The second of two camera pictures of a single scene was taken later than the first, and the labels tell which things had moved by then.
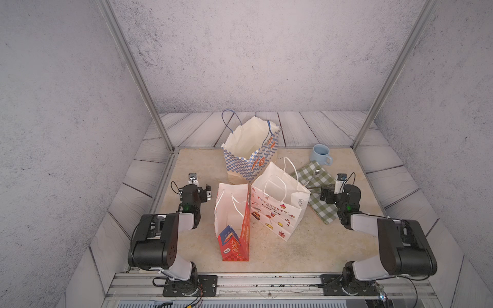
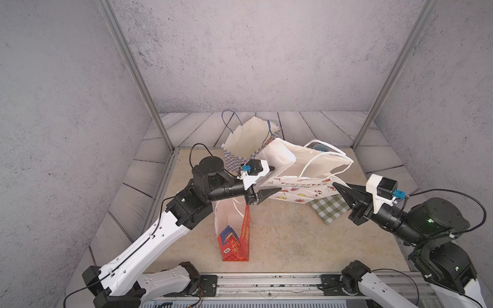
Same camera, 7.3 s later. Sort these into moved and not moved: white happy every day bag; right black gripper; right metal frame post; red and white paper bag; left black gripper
Moved: white happy every day bag; left black gripper; right black gripper
Not moved: red and white paper bag; right metal frame post
